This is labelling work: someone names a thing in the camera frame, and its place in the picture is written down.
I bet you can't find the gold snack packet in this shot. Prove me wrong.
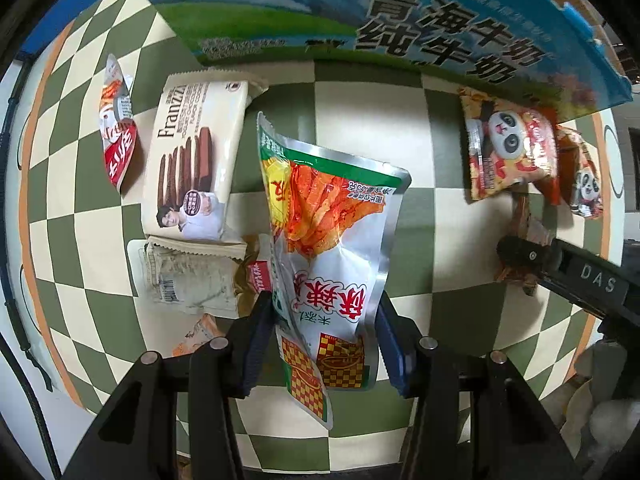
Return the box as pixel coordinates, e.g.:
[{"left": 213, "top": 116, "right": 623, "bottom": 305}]
[{"left": 127, "top": 235, "right": 273, "bottom": 318}]

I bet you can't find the white fluffy cloth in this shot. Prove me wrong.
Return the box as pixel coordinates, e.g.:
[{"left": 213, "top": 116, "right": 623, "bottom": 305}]
[{"left": 560, "top": 340, "right": 640, "bottom": 461}]

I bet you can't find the white orange spicy strip packet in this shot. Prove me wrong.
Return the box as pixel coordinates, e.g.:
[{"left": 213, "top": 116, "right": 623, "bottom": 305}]
[{"left": 256, "top": 111, "right": 412, "bottom": 431}]

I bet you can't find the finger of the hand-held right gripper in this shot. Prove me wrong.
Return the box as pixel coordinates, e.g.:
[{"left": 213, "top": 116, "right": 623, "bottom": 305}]
[{"left": 495, "top": 234, "right": 560, "bottom": 282}]

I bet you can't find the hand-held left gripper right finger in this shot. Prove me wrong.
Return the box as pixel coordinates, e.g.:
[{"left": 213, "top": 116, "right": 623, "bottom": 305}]
[{"left": 374, "top": 292, "right": 586, "bottom": 480}]

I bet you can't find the thick black cable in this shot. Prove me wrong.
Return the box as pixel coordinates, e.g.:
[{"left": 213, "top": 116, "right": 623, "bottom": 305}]
[{"left": 0, "top": 335, "right": 63, "bottom": 468}]

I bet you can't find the blue mat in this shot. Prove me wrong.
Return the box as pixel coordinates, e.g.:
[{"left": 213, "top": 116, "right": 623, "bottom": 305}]
[{"left": 20, "top": 0, "right": 118, "bottom": 56}]

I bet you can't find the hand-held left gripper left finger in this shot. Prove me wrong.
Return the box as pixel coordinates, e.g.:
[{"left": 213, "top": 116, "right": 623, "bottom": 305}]
[{"left": 60, "top": 287, "right": 276, "bottom": 480}]

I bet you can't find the red label silver snack packet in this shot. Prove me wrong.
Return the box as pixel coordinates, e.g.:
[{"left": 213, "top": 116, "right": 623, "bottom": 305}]
[{"left": 99, "top": 54, "right": 140, "bottom": 195}]

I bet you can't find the orange lollipop packet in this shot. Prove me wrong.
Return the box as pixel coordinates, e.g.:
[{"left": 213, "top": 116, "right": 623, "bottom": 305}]
[{"left": 172, "top": 312, "right": 226, "bottom": 358}]

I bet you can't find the cream wafer biscuit packet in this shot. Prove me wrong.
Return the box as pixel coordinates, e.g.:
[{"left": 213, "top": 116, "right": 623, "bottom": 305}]
[{"left": 141, "top": 74, "right": 269, "bottom": 243}]

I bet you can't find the printed cardboard box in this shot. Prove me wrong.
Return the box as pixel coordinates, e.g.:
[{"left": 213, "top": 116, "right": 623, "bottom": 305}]
[{"left": 125, "top": 0, "right": 633, "bottom": 111}]

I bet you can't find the brown orange snack packet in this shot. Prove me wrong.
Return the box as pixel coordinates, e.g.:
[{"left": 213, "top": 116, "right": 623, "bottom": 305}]
[{"left": 492, "top": 192, "right": 557, "bottom": 297}]

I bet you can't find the small orange panda snack packet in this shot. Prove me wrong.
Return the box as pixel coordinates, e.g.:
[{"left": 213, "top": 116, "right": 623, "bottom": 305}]
[{"left": 557, "top": 127, "right": 606, "bottom": 220}]

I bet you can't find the large panda print snack packet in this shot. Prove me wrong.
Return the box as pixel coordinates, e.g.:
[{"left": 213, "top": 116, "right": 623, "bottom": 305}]
[{"left": 459, "top": 86, "right": 560, "bottom": 203}]

